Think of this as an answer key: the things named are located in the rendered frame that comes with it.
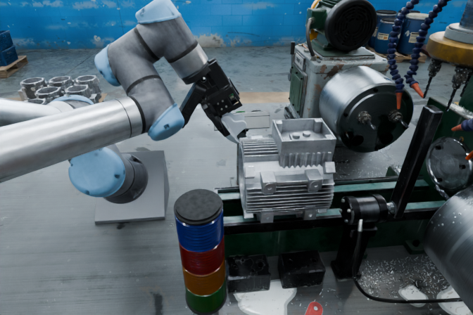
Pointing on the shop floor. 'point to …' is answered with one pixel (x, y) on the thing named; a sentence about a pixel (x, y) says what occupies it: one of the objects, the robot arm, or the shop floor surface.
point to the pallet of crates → (10, 62)
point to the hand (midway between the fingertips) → (233, 140)
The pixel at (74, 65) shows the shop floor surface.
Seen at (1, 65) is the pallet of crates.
